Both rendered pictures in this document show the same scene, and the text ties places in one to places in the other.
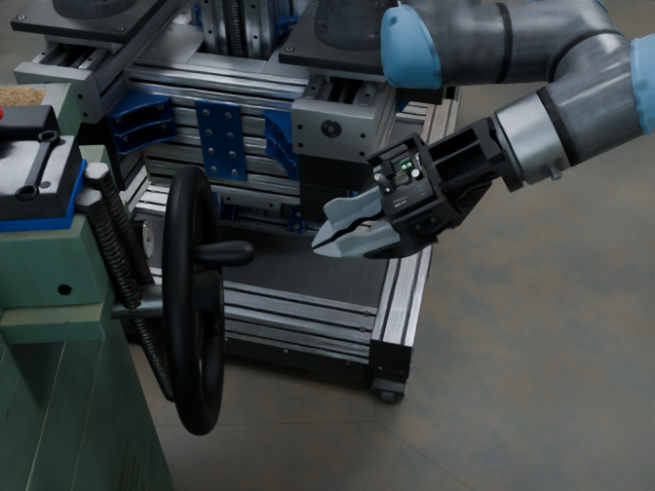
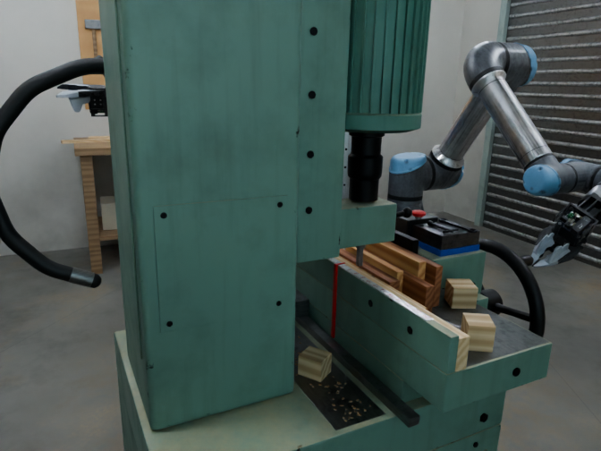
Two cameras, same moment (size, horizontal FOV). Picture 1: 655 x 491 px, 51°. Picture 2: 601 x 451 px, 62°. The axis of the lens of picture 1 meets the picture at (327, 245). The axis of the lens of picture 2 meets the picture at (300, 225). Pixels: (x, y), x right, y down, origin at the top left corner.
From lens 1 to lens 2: 96 cm
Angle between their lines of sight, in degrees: 34
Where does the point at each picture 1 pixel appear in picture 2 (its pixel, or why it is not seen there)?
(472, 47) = (567, 174)
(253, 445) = not seen: outside the picture
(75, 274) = (478, 275)
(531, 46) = (581, 174)
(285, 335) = not seen: hidden behind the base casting
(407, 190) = (580, 221)
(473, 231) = not seen: hidden behind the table
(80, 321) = (481, 300)
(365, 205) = (547, 242)
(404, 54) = (550, 178)
